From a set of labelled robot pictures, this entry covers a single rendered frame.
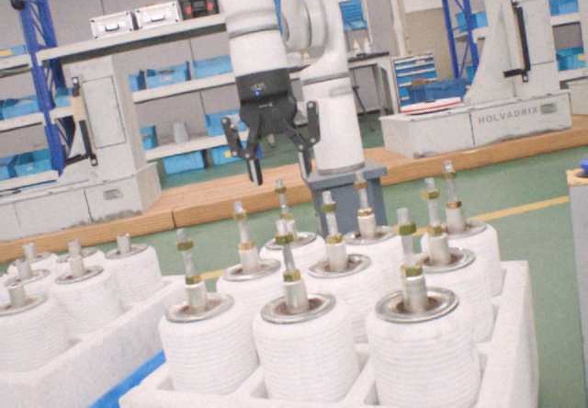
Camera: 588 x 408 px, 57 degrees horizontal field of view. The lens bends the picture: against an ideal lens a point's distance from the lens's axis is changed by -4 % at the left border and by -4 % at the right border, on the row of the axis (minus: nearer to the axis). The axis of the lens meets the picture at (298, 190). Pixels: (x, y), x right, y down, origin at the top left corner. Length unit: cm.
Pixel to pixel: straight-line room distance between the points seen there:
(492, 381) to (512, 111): 233
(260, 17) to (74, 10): 867
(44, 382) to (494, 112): 235
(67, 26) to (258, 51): 868
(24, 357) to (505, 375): 59
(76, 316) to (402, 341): 54
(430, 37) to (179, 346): 658
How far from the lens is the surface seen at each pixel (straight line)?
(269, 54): 76
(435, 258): 62
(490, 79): 294
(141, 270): 97
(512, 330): 62
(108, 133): 266
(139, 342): 91
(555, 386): 87
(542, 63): 295
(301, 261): 78
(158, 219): 253
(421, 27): 701
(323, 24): 105
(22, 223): 278
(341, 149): 104
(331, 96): 104
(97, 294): 88
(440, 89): 510
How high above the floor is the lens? 45
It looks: 9 degrees down
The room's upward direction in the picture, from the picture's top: 11 degrees counter-clockwise
